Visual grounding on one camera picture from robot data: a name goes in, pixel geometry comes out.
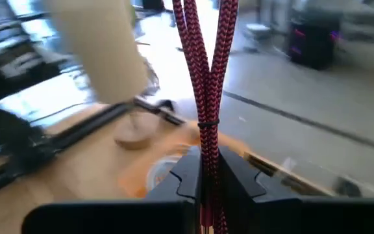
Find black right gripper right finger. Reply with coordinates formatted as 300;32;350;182
218;145;302;205

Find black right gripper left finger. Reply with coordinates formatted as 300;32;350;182
145;145;203;205

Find red braided cable bundle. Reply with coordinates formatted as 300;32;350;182
172;0;240;234

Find orange translucent plastic bin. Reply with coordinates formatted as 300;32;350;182
117;122;251;200

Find clear plastic bin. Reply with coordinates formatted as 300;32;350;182
243;151;374;199

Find white shade table lamp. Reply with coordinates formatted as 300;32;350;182
42;0;162;151

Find black computer purple lights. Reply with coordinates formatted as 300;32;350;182
286;16;342;71

